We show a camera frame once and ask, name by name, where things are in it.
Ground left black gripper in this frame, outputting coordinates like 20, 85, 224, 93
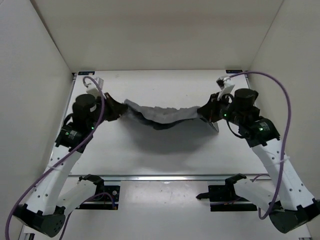
91, 87, 130, 123

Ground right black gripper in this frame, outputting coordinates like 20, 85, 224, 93
197, 92, 244, 126

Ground grey pleated skirt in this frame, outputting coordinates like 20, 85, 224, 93
123, 98, 201, 131

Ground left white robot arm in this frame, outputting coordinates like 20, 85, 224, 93
13, 94, 128, 238

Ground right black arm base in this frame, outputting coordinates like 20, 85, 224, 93
196, 181, 258, 212

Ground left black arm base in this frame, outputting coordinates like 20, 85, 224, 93
78, 182, 121, 211

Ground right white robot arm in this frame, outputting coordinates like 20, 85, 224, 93
197, 88, 320, 234

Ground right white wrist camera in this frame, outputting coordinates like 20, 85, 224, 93
216, 76, 235, 101

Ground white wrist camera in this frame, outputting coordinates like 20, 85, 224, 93
216, 76, 235, 101
82, 77, 104, 98

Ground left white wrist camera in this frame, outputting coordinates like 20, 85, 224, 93
82, 77, 104, 98

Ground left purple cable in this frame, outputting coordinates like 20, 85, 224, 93
6, 76, 118, 235

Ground aluminium table edge rail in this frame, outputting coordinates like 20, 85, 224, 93
67, 174, 271, 182

